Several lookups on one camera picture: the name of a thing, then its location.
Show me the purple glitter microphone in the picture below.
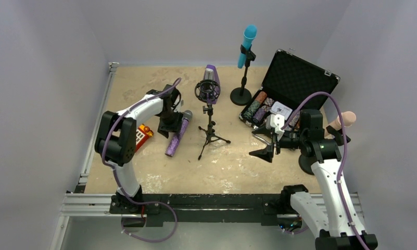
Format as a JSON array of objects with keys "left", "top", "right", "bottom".
[{"left": 165, "top": 110, "right": 193, "bottom": 157}]

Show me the black round-base stand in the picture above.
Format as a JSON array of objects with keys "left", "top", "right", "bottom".
[
  {"left": 230, "top": 45, "right": 256, "bottom": 106},
  {"left": 298, "top": 127, "right": 351, "bottom": 175}
]

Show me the black round-base stand front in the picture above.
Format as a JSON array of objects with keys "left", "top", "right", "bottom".
[{"left": 230, "top": 45, "right": 256, "bottom": 106}]

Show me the black tripod shock-mount stand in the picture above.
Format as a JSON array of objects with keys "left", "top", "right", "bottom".
[{"left": 194, "top": 80, "right": 231, "bottom": 160}]

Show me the pink microphone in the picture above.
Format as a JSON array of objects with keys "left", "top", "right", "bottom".
[{"left": 324, "top": 111, "right": 357, "bottom": 137}]

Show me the blue microphone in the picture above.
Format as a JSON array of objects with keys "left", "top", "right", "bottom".
[{"left": 237, "top": 24, "right": 257, "bottom": 69}]

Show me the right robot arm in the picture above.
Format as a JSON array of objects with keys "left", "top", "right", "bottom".
[{"left": 249, "top": 109, "right": 378, "bottom": 249}]

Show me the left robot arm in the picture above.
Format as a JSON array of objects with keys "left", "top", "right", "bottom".
[{"left": 94, "top": 84, "right": 183, "bottom": 205}]

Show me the red yellow toy truck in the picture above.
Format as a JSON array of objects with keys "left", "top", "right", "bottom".
[{"left": 135, "top": 124, "right": 154, "bottom": 152}]

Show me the purple metronome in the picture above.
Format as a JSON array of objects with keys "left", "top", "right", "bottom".
[{"left": 201, "top": 65, "right": 221, "bottom": 104}]

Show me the black poker chip case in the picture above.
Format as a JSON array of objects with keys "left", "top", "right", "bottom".
[{"left": 239, "top": 49, "right": 340, "bottom": 127}]

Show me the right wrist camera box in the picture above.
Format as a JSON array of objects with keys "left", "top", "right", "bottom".
[{"left": 265, "top": 114, "right": 285, "bottom": 140}]

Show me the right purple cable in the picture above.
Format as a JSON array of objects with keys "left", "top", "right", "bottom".
[{"left": 282, "top": 91, "right": 371, "bottom": 250}]

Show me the black aluminium base frame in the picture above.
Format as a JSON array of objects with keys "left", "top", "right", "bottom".
[{"left": 108, "top": 184, "right": 316, "bottom": 229}]

